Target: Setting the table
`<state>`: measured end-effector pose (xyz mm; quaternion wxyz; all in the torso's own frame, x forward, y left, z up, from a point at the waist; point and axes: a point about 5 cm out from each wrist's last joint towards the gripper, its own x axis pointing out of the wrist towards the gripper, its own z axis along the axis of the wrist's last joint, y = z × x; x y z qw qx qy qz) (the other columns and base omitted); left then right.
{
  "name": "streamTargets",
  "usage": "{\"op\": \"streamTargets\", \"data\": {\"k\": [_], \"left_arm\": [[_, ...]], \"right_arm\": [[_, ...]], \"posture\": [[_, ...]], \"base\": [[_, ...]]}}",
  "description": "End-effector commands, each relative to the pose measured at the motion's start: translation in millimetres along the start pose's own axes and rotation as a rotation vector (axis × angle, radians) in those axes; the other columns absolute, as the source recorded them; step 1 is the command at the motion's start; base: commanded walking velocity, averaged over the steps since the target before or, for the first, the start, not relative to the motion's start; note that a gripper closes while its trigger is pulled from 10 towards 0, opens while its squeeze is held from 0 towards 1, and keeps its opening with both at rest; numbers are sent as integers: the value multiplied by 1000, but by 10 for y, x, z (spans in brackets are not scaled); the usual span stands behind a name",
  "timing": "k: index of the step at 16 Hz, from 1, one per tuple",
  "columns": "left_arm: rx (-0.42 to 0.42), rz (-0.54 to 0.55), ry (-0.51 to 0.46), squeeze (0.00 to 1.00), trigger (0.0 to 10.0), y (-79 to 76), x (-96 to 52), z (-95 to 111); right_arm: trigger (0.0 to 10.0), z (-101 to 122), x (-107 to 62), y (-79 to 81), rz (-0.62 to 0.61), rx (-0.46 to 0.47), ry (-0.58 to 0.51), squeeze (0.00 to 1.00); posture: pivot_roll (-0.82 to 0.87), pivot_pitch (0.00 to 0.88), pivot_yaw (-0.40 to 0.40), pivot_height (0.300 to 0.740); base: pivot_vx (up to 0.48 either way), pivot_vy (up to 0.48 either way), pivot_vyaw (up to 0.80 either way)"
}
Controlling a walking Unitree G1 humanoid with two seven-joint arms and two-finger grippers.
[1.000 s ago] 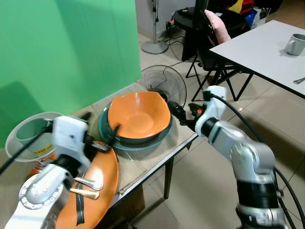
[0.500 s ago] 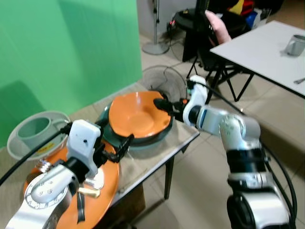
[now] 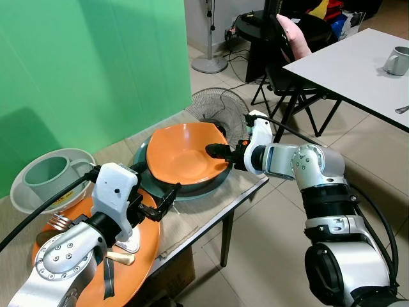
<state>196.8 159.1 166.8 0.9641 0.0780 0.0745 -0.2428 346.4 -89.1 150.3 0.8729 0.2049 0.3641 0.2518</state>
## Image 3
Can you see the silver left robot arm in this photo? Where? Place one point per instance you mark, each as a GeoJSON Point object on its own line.
{"type": "Point", "coordinates": [61, 259]}

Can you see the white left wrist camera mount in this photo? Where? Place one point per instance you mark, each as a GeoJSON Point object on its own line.
{"type": "Point", "coordinates": [115, 188]}

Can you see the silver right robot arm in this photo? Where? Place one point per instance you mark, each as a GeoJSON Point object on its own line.
{"type": "Point", "coordinates": [332, 217]}

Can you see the grey-green plate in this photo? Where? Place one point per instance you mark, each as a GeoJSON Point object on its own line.
{"type": "Point", "coordinates": [192, 192]}

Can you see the silver fork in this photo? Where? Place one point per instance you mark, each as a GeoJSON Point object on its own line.
{"type": "Point", "coordinates": [402, 109]}
{"type": "Point", "coordinates": [61, 222]}

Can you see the white round stand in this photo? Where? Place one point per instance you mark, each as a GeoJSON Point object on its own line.
{"type": "Point", "coordinates": [209, 62]}

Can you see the pink cushion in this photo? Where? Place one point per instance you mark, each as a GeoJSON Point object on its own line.
{"type": "Point", "coordinates": [293, 35]}

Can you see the grey mug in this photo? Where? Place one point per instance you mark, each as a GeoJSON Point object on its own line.
{"type": "Point", "coordinates": [396, 62]}

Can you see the grey floor fan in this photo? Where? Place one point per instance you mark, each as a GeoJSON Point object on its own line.
{"type": "Point", "coordinates": [214, 105]}

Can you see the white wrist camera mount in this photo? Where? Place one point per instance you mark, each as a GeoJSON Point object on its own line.
{"type": "Point", "coordinates": [259, 137]}
{"type": "Point", "coordinates": [115, 188]}

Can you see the black knife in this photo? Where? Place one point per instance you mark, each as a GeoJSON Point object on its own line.
{"type": "Point", "coordinates": [108, 281]}

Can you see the white dining table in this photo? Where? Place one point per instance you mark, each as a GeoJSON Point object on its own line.
{"type": "Point", "coordinates": [345, 70]}

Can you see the black folding chair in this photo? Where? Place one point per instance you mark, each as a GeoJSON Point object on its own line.
{"type": "Point", "coordinates": [287, 89]}

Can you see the orange bowl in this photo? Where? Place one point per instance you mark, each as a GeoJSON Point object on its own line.
{"type": "Point", "coordinates": [182, 153]}

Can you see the silver spoon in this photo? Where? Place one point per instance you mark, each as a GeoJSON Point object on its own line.
{"type": "Point", "coordinates": [130, 245]}

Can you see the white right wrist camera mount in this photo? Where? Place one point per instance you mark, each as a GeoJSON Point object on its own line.
{"type": "Point", "coordinates": [259, 137]}

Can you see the gold spoon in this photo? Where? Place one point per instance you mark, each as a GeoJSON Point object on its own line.
{"type": "Point", "coordinates": [123, 258]}

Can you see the orange plate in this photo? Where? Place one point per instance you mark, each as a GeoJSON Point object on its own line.
{"type": "Point", "coordinates": [144, 249]}

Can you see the brown cardboard box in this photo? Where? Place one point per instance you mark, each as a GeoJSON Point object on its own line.
{"type": "Point", "coordinates": [172, 275]}

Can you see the green backdrop screen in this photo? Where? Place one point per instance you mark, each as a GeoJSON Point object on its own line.
{"type": "Point", "coordinates": [83, 70]}

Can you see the grey-green mug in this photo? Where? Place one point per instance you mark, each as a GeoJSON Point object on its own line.
{"type": "Point", "coordinates": [51, 176]}

